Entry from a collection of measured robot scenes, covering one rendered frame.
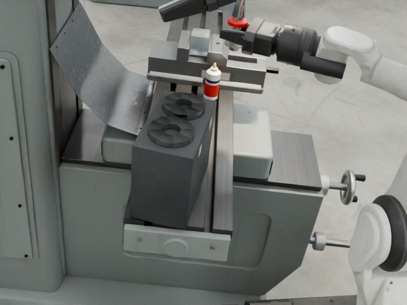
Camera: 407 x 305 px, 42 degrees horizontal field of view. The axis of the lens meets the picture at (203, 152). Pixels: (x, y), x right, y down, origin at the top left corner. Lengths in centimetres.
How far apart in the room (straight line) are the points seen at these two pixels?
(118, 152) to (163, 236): 48
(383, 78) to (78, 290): 122
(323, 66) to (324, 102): 231
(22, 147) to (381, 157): 214
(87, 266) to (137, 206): 83
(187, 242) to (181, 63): 62
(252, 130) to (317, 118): 172
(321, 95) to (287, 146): 185
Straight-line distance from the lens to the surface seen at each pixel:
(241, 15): 123
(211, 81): 147
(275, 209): 162
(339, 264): 240
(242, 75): 156
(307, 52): 120
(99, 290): 189
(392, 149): 322
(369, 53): 118
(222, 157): 129
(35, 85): 141
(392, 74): 119
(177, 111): 107
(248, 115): 167
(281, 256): 178
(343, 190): 179
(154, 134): 100
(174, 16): 60
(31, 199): 163
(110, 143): 152
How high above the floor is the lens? 169
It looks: 37 degrees down
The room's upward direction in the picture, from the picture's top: 8 degrees clockwise
